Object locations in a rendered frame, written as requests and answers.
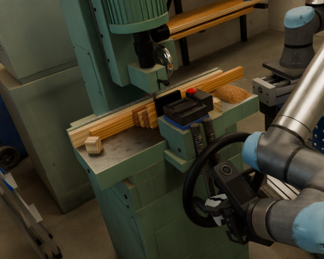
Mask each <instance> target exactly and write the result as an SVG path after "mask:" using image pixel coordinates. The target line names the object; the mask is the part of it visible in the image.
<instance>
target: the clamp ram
mask: <svg viewBox="0 0 324 259"><path fill-rule="evenodd" d="M180 99H182V97H181V91H180V90H175V91H173V92H171V93H169V94H166V95H164V96H161V97H159V98H157V99H154V103H155V108H156V113H157V117H160V116H163V115H164V110H163V107H164V106H166V104H171V103H173V102H175V101H178V100H180Z"/></svg>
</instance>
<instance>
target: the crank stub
mask: <svg viewBox="0 0 324 259"><path fill-rule="evenodd" d="M193 202H194V203H195V204H196V205H197V206H198V208H199V209H200V210H201V211H203V212H204V213H209V212H208V211H207V209H206V207H205V201H204V200H203V199H201V198H199V197H198V196H195V197H193Z"/></svg>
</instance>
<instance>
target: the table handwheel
mask: <svg viewBox="0 0 324 259"><path fill-rule="evenodd" d="M250 135H251V134H250V133H247V132H232V133H228V134H225V135H223V136H221V137H219V138H217V139H215V140H214V141H212V142H211V143H210V144H208V145H207V146H206V147H205V148H204V149H203V150H202V151H201V152H200V154H199V155H198V156H197V157H196V159H195V160H194V162H193V164H192V165H191V167H190V169H189V171H188V173H187V176H186V178H185V182H184V186H183V193H182V201H183V207H184V211H185V213H186V215H187V217H188V218H189V219H190V220H191V221H192V222H193V223H194V224H196V225H198V226H200V227H203V228H215V227H219V226H218V225H217V223H216V222H215V220H214V219H213V217H212V216H211V215H210V214H208V216H207V217H203V216H201V215H199V214H198V213H197V211H196V210H195V207H194V204H193V192H194V187H195V183H196V181H197V178H198V176H199V174H200V172H201V170H202V169H203V167H204V166H205V164H206V163H207V162H208V164H209V177H210V178H212V179H213V180H214V185H215V186H216V187H217V188H218V189H219V192H218V194H217V195H220V194H224V192H223V191H222V189H221V188H220V187H219V185H218V184H217V182H216V181H215V179H214V178H213V177H212V175H211V171H212V170H213V168H214V166H216V165H218V164H219V163H218V162H217V160H216V159H215V157H214V154H215V153H216V152H218V151H219V150H220V149H222V148H223V147H225V146H227V145H229V144H232V143H235V142H245V140H246V139H247V137H248V136H250ZM253 172H255V175H254V178H253V181H252V183H251V185H250V187H251V188H252V190H253V191H254V192H255V194H256V195H257V193H258V191H259V189H260V187H261V185H262V182H263V179H264V175H265V173H264V174H263V173H260V172H259V171H258V170H256V169H254V168H252V167H251V168H249V169H246V170H244V171H241V172H239V173H240V174H241V175H242V177H245V176H247V175H249V174H251V173H253ZM221 223H222V225H225V224H226V222H225V219H221Z"/></svg>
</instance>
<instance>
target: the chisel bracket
mask: <svg viewBox="0 0 324 259"><path fill-rule="evenodd" d="M127 68H128V72H129V77H130V81H131V84H133V85H135V86H137V87H139V88H140V89H142V90H144V91H146V92H148V93H150V94H152V93H155V92H157V91H160V90H162V89H164V88H167V87H169V86H164V84H163V83H159V82H157V79H161V80H167V79H168V78H167V73H166V68H165V66H162V65H160V64H157V63H156V64H155V65H154V66H152V67H149V68H141V67H140V66H139V61H136V62H133V63H130V64H128V65H127Z"/></svg>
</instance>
